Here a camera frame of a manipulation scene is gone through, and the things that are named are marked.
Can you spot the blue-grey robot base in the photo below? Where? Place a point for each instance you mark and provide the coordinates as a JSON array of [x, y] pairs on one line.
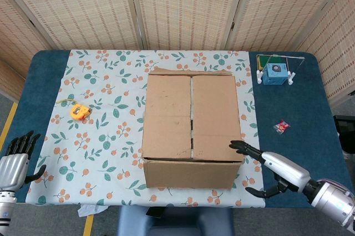
[[177, 222]]

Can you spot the yellow tape measure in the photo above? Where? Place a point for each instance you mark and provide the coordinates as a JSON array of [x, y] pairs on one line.
[[79, 112]]

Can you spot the red-lidded brown cardboard box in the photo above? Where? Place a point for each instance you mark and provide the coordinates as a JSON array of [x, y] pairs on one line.
[[172, 108]]

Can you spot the blue cube device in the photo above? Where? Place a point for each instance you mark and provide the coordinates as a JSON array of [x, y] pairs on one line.
[[274, 74]]

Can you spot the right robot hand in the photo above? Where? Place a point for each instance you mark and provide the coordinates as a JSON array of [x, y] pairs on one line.
[[288, 169]]

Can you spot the woven bamboo folding screen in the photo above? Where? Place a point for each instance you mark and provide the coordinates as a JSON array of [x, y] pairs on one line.
[[180, 6]]

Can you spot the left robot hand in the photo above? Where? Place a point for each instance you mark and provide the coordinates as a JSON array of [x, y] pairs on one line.
[[12, 169]]

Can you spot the floral print tablecloth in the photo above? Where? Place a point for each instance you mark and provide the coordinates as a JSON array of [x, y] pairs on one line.
[[111, 164]]

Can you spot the red candy wrapper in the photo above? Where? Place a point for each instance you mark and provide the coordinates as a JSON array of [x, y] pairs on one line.
[[281, 127]]

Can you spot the black plastic bin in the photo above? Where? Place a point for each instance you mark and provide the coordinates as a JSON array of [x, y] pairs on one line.
[[345, 133]]

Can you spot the green and yellow pad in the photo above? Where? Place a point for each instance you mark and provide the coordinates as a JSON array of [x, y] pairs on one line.
[[263, 61]]

